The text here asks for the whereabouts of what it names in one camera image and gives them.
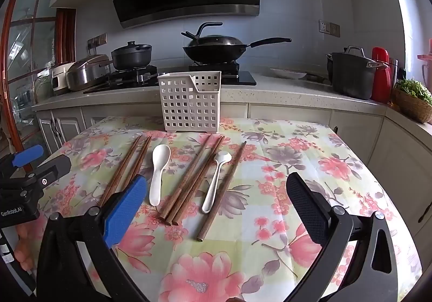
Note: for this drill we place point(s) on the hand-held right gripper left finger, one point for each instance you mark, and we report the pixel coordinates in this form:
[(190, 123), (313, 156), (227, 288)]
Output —
[(130, 207)]

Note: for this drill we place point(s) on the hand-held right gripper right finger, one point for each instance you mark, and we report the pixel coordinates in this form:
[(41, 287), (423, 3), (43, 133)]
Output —
[(303, 204)]

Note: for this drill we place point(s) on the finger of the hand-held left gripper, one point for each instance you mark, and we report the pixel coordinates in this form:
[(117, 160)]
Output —
[(54, 167), (27, 156)]

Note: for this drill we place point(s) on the brown wooden chopstick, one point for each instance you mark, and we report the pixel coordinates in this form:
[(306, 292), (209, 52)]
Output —
[(185, 175), (140, 160), (199, 172), (192, 194), (123, 167), (222, 190)]

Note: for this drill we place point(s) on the large white spoon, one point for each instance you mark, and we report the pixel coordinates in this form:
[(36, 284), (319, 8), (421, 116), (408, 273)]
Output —
[(158, 160)]

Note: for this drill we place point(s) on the small white spoon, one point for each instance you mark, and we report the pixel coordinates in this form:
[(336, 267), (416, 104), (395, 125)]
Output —
[(224, 156)]

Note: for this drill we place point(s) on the white perforated utensil basket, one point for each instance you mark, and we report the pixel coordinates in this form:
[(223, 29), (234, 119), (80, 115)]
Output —
[(189, 102)]

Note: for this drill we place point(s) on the person's left hand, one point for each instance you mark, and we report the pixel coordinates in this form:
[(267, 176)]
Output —
[(25, 248)]

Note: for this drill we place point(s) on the floral tablecloth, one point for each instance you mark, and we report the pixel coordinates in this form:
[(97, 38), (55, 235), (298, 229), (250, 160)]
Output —
[(270, 167)]

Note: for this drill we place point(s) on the white rice cooker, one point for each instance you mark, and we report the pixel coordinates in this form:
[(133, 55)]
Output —
[(59, 81)]

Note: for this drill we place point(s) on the silver rice cooker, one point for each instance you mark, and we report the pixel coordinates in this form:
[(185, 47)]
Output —
[(87, 74)]

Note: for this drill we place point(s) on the speckled kitchen countertop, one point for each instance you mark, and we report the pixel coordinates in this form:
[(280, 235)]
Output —
[(287, 89)]

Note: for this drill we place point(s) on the wooden framed glass door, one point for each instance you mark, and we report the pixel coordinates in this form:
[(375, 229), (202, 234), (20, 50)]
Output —
[(62, 35)]

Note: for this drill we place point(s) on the shallow plate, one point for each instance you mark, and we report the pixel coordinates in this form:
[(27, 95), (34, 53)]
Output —
[(287, 73)]

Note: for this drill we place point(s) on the black cooking pot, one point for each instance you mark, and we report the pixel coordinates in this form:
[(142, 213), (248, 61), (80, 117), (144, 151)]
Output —
[(131, 60)]

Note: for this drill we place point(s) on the stainless steel pot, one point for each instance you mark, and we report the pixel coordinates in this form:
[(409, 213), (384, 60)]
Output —
[(351, 79)]

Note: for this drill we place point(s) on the black glass gas stove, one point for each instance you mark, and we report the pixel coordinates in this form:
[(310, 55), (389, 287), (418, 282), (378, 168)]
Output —
[(243, 77)]

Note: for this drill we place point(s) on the black pot lid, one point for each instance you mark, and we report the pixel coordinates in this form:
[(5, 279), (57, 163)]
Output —
[(131, 47)]

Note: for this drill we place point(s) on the wicker basket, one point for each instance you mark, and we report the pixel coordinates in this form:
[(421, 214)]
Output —
[(413, 108)]

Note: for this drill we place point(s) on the red thermos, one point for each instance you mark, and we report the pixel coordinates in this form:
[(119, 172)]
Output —
[(381, 75)]

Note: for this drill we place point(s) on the metal bottle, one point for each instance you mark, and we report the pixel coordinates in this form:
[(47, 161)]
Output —
[(394, 74)]

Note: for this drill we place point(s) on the green leafy vegetables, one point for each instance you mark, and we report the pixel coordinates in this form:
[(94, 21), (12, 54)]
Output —
[(415, 87)]

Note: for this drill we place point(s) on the black wok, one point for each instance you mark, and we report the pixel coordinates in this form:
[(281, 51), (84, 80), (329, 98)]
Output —
[(209, 53)]

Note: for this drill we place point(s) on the pink plastic object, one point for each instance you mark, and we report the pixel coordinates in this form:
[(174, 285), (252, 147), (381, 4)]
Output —
[(426, 65)]

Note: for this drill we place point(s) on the wall socket plate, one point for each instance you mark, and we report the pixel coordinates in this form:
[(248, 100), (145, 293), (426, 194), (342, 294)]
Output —
[(98, 40), (329, 28)]

